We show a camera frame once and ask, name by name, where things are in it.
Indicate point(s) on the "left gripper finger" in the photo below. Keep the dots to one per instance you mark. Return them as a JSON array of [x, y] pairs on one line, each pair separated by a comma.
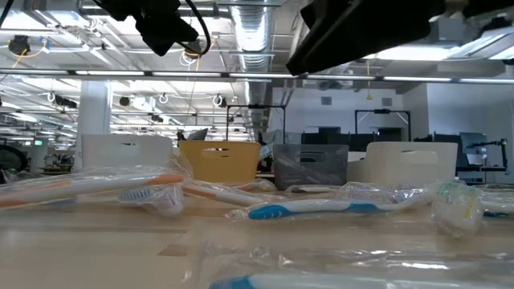
[[154, 40], [176, 34]]

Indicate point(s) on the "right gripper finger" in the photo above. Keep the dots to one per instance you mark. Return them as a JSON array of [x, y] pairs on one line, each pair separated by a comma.
[[341, 44], [353, 10]]

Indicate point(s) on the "overhead light bar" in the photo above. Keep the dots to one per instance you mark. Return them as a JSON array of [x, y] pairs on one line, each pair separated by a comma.
[[261, 75]]

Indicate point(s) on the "grey background monitor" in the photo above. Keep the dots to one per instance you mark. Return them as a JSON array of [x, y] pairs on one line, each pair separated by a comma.
[[198, 135]]

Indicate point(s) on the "white plastic bin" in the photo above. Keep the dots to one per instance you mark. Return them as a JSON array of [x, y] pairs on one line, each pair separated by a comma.
[[381, 168], [104, 154]]

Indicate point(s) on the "dark translucent plastic bin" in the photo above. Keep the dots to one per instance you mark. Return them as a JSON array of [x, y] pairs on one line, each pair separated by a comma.
[[289, 168]]

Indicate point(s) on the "orange plastic bin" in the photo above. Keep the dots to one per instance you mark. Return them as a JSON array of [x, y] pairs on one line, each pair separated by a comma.
[[241, 164]]

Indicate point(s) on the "green exit sign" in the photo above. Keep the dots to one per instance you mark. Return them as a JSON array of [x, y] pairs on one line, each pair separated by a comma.
[[38, 142]]

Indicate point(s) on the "silver ventilation duct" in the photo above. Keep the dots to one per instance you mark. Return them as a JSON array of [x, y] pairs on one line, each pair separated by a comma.
[[253, 40]]

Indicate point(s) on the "black background rig frame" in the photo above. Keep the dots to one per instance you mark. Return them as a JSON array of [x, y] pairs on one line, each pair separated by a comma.
[[381, 111]]

